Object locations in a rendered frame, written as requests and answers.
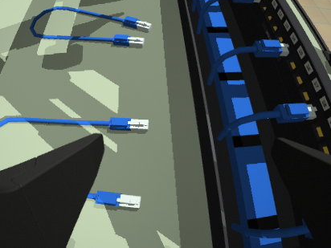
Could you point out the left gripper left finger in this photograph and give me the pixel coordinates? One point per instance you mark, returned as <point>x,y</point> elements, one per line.
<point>41,199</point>

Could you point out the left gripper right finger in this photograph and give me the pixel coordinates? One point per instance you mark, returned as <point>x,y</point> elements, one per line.
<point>306,173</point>

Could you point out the black patch panel rack frame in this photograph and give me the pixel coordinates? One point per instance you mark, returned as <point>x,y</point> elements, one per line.
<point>275,78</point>

